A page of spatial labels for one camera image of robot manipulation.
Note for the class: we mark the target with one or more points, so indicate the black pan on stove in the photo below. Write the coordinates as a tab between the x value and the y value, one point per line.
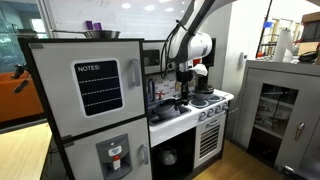
204	92

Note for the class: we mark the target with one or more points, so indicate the grey toy pot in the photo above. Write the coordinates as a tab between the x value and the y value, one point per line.
169	108

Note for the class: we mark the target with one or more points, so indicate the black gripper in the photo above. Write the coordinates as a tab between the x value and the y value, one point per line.
184	75

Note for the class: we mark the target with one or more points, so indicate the metal saucepan on fridge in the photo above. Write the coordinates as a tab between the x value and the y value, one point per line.
99	34

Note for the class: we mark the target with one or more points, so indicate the toy stovetop burners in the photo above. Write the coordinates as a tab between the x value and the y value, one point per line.
202	103

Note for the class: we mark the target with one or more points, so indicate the orange sofa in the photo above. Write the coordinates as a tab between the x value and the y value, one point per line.
17	105

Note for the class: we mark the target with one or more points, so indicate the black notes chalkboard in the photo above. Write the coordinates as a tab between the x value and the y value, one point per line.
99	86

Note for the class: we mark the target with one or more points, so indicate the toy faucet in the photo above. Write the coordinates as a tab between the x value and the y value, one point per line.
151	89

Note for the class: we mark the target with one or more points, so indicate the grey toy water dispenser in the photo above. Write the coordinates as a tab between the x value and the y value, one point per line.
114	156

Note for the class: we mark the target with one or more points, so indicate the white toy fridge upper door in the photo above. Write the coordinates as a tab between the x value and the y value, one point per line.
55	65

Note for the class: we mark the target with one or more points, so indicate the white toy oven door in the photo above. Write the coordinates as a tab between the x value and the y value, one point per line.
209	137

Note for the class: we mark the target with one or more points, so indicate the grey metal cabinet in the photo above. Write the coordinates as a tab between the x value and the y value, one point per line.
279	112

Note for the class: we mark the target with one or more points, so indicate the white toy fridge lower door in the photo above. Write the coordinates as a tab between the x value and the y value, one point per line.
83	156

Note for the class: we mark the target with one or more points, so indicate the purple block left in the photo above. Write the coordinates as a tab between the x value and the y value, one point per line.
89	25

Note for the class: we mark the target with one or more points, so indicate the purple block right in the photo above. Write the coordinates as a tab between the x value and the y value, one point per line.
98	26

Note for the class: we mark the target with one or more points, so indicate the grey toy sink basin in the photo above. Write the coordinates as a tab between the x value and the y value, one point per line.
154	119

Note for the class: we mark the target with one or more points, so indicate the whiteboard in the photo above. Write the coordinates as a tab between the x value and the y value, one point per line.
148	19

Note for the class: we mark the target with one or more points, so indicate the white toy fridge door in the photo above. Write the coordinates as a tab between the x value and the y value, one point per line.
83	156
55	65

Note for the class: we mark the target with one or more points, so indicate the white kettle under sink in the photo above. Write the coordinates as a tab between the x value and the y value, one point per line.
167	155

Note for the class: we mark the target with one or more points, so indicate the toy microwave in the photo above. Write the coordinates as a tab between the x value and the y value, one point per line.
151	56

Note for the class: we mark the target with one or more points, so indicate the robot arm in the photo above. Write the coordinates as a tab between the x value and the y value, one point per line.
187	43

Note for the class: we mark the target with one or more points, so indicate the white paper towel roll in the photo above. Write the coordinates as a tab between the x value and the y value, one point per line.
283	50

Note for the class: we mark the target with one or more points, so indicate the purple block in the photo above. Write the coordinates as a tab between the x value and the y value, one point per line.
89	25
98	26

